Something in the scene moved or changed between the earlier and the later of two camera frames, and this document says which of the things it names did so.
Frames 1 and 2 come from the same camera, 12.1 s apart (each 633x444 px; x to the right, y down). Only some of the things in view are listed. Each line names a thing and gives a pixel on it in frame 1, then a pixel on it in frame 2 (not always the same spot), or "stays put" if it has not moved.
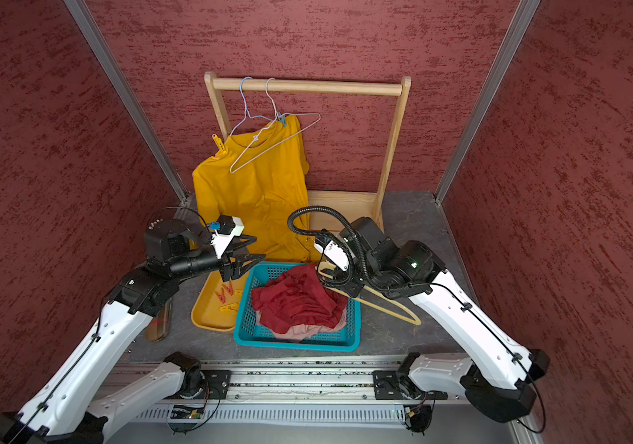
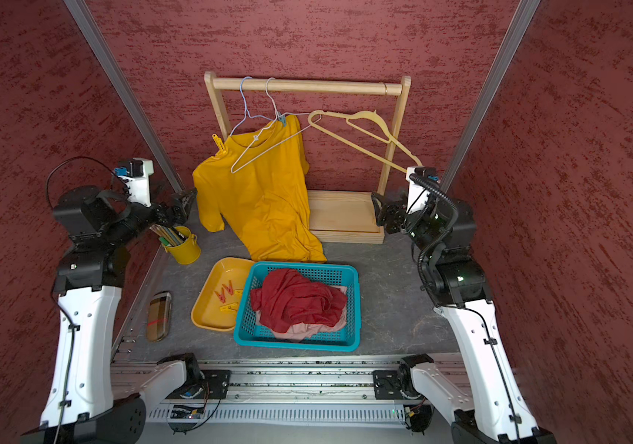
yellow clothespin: [233, 307] stays put
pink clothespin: [221, 296] stays put
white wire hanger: [281, 143] stays put
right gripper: [353, 286] to [399, 208]
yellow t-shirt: [260, 184] stays put
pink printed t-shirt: [304, 333] stays put
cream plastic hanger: [323, 265] to [401, 149]
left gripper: [227, 266] to [181, 214]
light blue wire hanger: [246, 110] stays put
